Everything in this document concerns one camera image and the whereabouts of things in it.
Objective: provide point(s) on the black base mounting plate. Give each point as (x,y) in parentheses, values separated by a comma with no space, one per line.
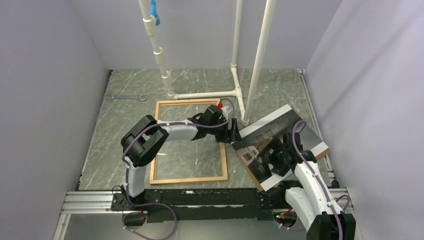
(204,204)

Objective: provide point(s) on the white PVC pipe stand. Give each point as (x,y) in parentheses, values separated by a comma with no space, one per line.
(150,22)

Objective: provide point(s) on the grey metal wrench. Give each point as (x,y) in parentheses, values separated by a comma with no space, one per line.
(140,97)

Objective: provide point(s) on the glossy photo board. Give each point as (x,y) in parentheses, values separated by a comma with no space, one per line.
(255,137)

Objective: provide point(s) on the aluminium rail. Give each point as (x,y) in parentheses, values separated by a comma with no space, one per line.
(97,202)

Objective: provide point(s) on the blue nozzle on pipe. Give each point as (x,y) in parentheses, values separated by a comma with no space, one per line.
(154,13)

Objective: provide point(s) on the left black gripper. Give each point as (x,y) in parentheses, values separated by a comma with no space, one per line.
(234,137)

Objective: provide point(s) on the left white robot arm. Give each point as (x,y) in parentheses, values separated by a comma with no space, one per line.
(143,142)

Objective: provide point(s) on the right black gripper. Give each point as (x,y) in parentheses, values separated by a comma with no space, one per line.
(276,144)

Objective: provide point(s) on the wooden picture frame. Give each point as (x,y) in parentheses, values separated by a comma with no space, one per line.
(153,166)

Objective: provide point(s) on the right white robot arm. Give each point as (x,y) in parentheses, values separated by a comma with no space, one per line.
(319,212)

